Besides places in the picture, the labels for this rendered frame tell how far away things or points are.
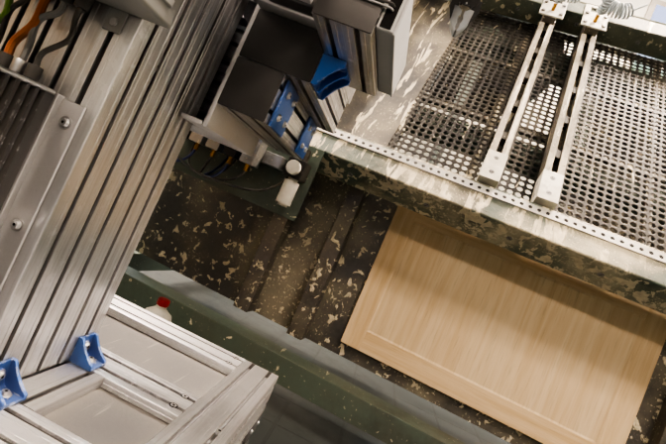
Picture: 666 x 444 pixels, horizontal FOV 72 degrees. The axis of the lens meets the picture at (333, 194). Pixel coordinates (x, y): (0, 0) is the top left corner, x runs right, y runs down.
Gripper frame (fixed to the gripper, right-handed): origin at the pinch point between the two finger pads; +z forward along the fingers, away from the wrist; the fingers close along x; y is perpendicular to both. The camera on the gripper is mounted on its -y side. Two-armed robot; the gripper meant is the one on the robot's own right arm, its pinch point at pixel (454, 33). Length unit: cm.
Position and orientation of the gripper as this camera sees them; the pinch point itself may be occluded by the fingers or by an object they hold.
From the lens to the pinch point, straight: 158.2
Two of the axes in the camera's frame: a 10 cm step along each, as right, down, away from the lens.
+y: 2.9, -3.3, 9.0
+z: -3.0, 8.6, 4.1
